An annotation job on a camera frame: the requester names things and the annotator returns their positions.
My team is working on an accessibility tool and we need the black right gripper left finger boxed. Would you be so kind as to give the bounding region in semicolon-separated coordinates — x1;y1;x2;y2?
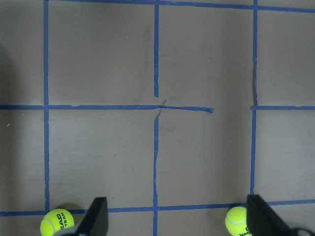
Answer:
76;197;108;236

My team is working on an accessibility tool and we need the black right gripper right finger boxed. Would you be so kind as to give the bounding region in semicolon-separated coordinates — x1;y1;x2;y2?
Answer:
247;195;295;236

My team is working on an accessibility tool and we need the tennis ball right side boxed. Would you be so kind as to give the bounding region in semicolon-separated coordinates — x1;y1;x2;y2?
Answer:
225;206;252;236

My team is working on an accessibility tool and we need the centre Head tennis ball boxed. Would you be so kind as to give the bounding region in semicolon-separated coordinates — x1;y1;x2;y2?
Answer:
40;209;74;236

